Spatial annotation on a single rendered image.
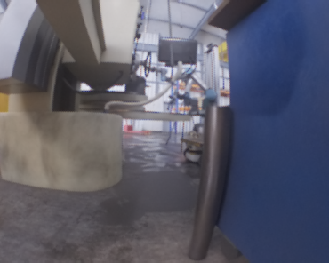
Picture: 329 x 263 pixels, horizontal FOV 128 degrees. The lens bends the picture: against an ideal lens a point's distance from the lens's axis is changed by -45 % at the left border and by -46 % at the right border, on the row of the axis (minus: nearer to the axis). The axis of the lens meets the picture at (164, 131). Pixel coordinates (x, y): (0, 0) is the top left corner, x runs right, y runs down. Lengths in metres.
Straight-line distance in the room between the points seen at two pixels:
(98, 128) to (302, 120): 1.10
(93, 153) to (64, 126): 0.29
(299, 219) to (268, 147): 0.18
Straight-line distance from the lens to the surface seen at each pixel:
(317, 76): 0.33
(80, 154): 1.11
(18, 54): 0.95
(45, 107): 1.32
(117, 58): 1.36
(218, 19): 0.59
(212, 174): 0.44
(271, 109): 0.38
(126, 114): 2.34
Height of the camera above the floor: 0.53
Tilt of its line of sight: 3 degrees down
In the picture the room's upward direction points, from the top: 2 degrees clockwise
